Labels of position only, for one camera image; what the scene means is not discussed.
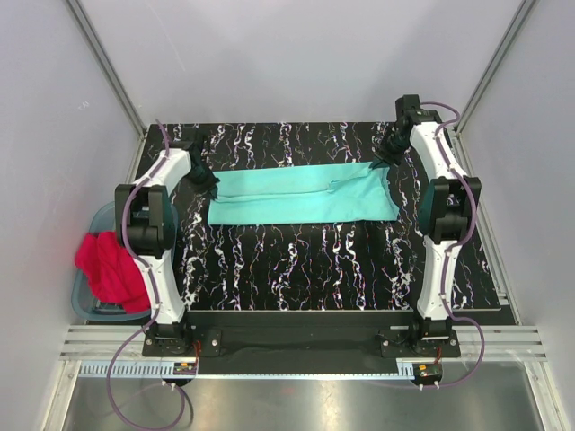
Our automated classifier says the aluminium frame rail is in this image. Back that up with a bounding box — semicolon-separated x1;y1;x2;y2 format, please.
61;325;547;362

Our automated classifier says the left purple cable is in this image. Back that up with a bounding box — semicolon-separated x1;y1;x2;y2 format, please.
105;119;194;427

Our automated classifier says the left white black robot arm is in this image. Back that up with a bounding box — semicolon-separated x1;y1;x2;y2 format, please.
114;141;219;356

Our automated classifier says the teal t shirt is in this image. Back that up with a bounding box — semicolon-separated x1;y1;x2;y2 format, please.
208;163;399;225

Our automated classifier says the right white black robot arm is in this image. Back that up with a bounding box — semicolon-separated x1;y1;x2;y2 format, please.
371;118;482;356

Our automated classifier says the red t shirt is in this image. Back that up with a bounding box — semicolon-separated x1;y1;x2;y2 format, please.
75;231;150;313

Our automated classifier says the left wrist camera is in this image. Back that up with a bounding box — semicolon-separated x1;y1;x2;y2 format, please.
170;128;208;158

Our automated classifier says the translucent blue plastic basket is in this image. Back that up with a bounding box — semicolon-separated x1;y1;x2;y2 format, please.
71;202;150;323

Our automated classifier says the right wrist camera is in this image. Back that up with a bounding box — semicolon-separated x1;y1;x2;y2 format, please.
394;94;436;133

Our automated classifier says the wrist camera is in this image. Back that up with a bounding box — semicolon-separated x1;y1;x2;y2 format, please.
394;94;436;133
170;128;208;158

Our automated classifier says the white slotted cable duct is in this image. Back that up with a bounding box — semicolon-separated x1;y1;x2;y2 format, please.
79;360;414;381

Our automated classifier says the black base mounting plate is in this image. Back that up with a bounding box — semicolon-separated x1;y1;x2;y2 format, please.
143;311;460;359

